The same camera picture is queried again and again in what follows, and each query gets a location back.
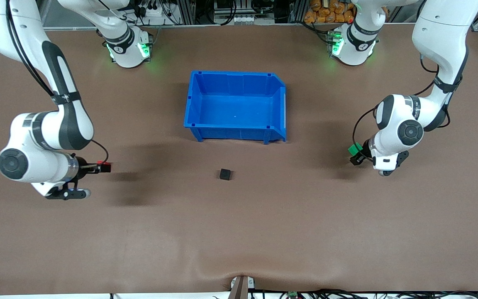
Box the white power strip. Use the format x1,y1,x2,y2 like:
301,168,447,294
137,3,169,19

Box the black cable bundle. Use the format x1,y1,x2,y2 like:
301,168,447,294
212,289,478,299

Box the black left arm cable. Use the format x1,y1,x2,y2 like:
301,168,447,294
352,52,451,160

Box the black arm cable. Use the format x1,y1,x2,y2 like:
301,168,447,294
352,52,451,160
6,0,110,167

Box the aluminium table frame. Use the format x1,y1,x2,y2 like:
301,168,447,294
0,0,478,33

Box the brown table mat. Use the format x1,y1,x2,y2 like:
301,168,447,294
0,23,478,296

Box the orange snack packets pile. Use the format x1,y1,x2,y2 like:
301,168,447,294
304,0,355,24

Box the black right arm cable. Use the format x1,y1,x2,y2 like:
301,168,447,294
6,0,110,167

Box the front camera mount post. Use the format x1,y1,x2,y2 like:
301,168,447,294
227,275,256,299

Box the blue plastic storage bin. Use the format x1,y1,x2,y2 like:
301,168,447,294
183,70,287,145

